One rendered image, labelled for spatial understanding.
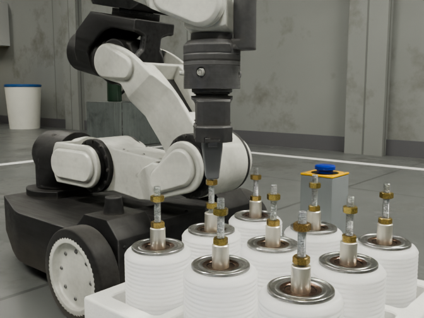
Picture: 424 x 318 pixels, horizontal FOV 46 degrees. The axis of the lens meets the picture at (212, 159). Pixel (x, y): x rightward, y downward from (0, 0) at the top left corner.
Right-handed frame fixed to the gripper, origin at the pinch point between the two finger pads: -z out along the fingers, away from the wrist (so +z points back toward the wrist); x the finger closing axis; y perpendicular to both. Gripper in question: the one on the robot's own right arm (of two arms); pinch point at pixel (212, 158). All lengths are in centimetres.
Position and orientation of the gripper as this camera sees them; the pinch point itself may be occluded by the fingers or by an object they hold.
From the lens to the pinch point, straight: 78.3
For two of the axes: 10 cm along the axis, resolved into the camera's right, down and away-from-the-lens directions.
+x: -0.8, -1.3, 9.9
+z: 0.0, -9.9, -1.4
